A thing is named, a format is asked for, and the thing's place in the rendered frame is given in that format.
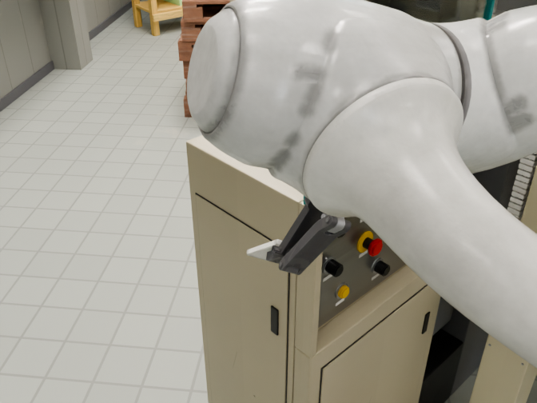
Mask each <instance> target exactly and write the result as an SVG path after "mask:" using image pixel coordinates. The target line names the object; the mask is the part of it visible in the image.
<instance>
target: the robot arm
mask: <svg viewBox="0 0 537 403"><path fill-rule="evenodd" d="M187 99H188V104H189V111H190V113H191V116H192V118H193V120H194V121H195V122H196V123H197V124H198V127H199V130H200V132H201V133H202V135H203V137H204V138H205V139H206V140H207V141H209V142H210V143H211V144H212V145H214V146H215V147H216V148H218V149H219V150H220V151H222V152H223V153H225V154H227V155H229V156H230V157H232V158H234V159H236V160H238V161H239V162H241V163H243V164H246V165H248V166H255V167H260V168H265V169H268V171H269V173H270V174H271V175H272V176H273V177H274V178H275V179H278V180H280V181H282V182H284V183H286V184H288V185H289V186H291V187H293V188H294V189H296V190H297V191H299V192H300V193H301V194H303V195H304V196H305V199H304V201H305V203H306V204H305V206H304V208H303V209H302V210H301V212H300V214H299V215H298V217H297V219H296V220H295V221H294V223H293V224H292V227H291V228H290V230H289V231H288V232H287V234H286V236H285V237H284V239H283V241H282V240H279V239H276V240H274V241H270V242H268V243H265V244H263V245H259V246H257V247H254V248H251V249H248V250H247V255H248V256H250V257H256V258H259V259H262V260H266V261H271V262H275V263H277V264H279V270H282V271H285V272H288V273H294V274H297V275H300V274H302V273H303V272H304V270H305V269H306V268H307V267H308V266H309V265H310V264H311V263H312V262H313V261H314V260H315V259H316V258H317V257H318V256H319V255H320V254H321V253H322V252H323V251H324V250H325V249H326V248H327V247H328V246H329V245H330V244H331V243H332V242H333V241H334V240H335V239H336V238H337V237H339V236H340V235H342V234H344V233H347V232H348V231H349V230H350V228H351V222H350V221H348V220H345V219H344V218H345V217H358V218H359V219H361V220H362V221H364V222H365V223H366V224H367V225H368V226H369V227H370V228H371V229H372V230H373V231H374V232H375V233H376V234H377V235H378V236H379V237H380V238H381V239H382V240H383V241H384V242H385V243H386V244H387V245H388V246H389V247H390V248H391V250H392V251H393V252H394V253H395V254H396V255H397V256H398V257H399V258H400V259H401V260H402V261H403V262H404V263H405V264H406V265H407V266H408V267H409V268H410V269H411V270H412V271H413V272H414V273H415V274H417V275H418V276H419V277H420V278H421V279H422V280H423V281H424V282H425V283H426V284H427V285H429V286H430V287H431V288H432V289H433V290H434V291H435V292H437V293H438V294H439V295H440V296H441V297H442V298H443V299H444V300H445V301H447V302H448V303H449V304H450V305H452V306H453V307H454V308H455V309H457V310H458V311H459V312H461V313H462V314H463V315H464V316H465V317H467V318H468V319H469V320H470V321H472V322H473V323H475V324H476V325H477V326H479V327H480V328H481V329H482V330H484V331H485V332H486V333H488V334H489V335H491V336H492V337H493V338H494V339H496V340H497V341H499V342H500V343H502V344H503V345H505V346H506V347H507V348H509V349H510V350H511V351H513V352H514V353H516V354H517V355H519V356H520V357H521V358H522V359H524V360H525V361H527V362H528V363H530V364H531V365H533V366H534V367H536V368H537V233H535V232H534V231H533V230H531V229H530V228H528V227H527V226H525V225H524V224H523V223H522V222H521V221H520V220H518V219H517V218H516V217H514V216H513V215H512V214H511V213H510V212H508V211H507V210H506V209H505V208H504V207H503V206H502V205H501V204H499V203H498V202H497V201H496V200H495V199H494V198H493V197H492V196H491V195H490V194H489V193H488V192H487V191H486V190H485V189H484V187H483V186H482V185H481V184H480V183H479V182H478V181H477V180H476V178H475V177H474V176H473V174H474V173H478V172H481V171H484V170H490V169H493V168H495V167H498V166H502V165H505V164H507V163H510V162H514V161H517V160H519V159H521V158H525V157H526V156H529V155H531V154H534V153H536V152H537V5H534V6H526V7H522V8H518V9H514V10H509V11H506V12H504V13H502V14H500V15H498V16H496V17H494V18H492V19H490V20H488V21H487V20H485V19H484V18H473V19H469V20H465V21H460V22H445V23H433V22H425V21H422V20H419V19H417V18H413V17H412V16H410V15H409V14H406V13H404V12H403V11H400V10H396V9H392V8H390V7H386V6H382V5H379V4H376V3H373V2H367V1H364V0H235V1H232V2H230V3H228V4H226V5H225V7H223V8H222V9H221V11H220V12H219V13H218V14H216V15H214V16H213V17H212V18H210V19H209V20H208V21H207V22H206V23H205V25H204V26H203V28H202V30H201V32H200V33H199V35H198V37H197V40H196V42H195V45H194V47H193V52H192V55H191V58H190V63H189V71H188V78H187Z"/></svg>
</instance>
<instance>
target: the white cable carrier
mask: <svg viewBox="0 0 537 403"><path fill-rule="evenodd" d="M536 165H537V152H536V153H534V154H531V155H529V156H526V157H525V158H521V159H520V163H519V169H518V171H517V175H516V178H515V179H517V180H515V183H514V186H513V189H512V190H513V191H512V193H511V195H512V196H511V198H510V202H509V204H508V207H507V211H508V212H510V213H511V214H512V215H513V216H514V217H516V218H517V219H518V220H520V221H521V218H522V216H523V211H524V207H525V205H526V201H527V196H528V194H529V190H530V187H531V182H532V179H533V176H534V173H535V168H536ZM533 170H534V171H533Z"/></svg>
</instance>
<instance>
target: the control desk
mask: <svg viewBox="0 0 537 403"><path fill-rule="evenodd" d="M186 150H187V159H188V169H189V188H190V197H191V206H192V216H193V234H194V244H195V253H196V263H197V281H198V290H199V300H200V310H201V328H202V337H203V346H204V356H205V375H206V384H207V394H208V403H418V402H419V398H420V391H421V387H422V383H423V379H424V372H425V369H426V364H427V360H428V354H429V349H430V345H431V342H432V334H433V330H434V327H435V323H436V316H437V312H438V308H439V303H440V295H439V294H438V293H437V292H435V291H434V290H433V289H432V288H431V287H430V286H429V285H427V284H426V283H425V282H424V281H423V280H422V279H421V278H420V277H419V276H418V275H417V274H415V273H414V272H413V271H412V270H411V269H410V268H409V267H408V266H407V265H406V264H405V263H404V262H403V261H402V260H401V259H400V258H399V257H398V256H397V255H396V254H395V253H394V252H393V251H392V250H391V248H390V247H389V246H388V245H387V244H386V243H385V242H384V241H383V240H382V239H381V238H380V237H379V236H378V235H377V234H376V233H375V232H374V231H373V230H372V229H371V228H370V227H369V226H368V225H367V224H366V223H365V222H364V221H362V220H361V219H359V218H358V217H345V218H344V219H345V220H348V221H350V222H351V228H350V230H349V231H348V232H347V233H344V234H342V235H340V236H339V237H337V238H336V239H335V240H334V241H333V242H332V243H331V244H330V245H329V246H328V247H327V248H326V249H325V250H324V251H323V252H322V253H321V254H320V255H319V256H318V257H317V258H316V259H315V260H314V261H313V262H312V263H311V264H310V265H309V266H308V267H307V268H306V269H305V270H304V272H303V273H302V274H300V275H297V274H294V273H288V272H285V271H282V270H279V264H277V263H275V262H271V261H266V260H262V259H259V258H256V257H250V256H248V255H247V250H248V249H251V248H254V247H257V246H259V245H263V244H265V243H268V242H270V241H274V240H276V239H279V240H282V241H283V239H284V237H285V236H286V234H287V232H288V231H289V230H290V228H291V227H292V224H293V223H294V221H295V220H296V219H297V217H298V215H299V214H300V212H301V210H302V209H303V208H304V206H305V205H304V195H303V194H301V193H300V192H299V191H297V190H296V189H294V188H293V187H291V186H289V185H288V184H286V183H284V182H282V181H280V180H278V179H275V178H274V177H273V176H272V175H271V174H270V173H269V170H268V169H265V168H260V167H255V166H248V165H246V164H243V163H241V162H239V161H238V160H236V159H234V158H232V157H230V156H229V155H227V154H225V153H223V152H222V151H220V150H219V149H218V148H216V147H215V146H214V145H212V144H211V143H210V142H209V141H207V140H206V139H205V138H204V137H203V135H201V136H199V137H197V138H193V139H191V140H188V141H187V142H186Z"/></svg>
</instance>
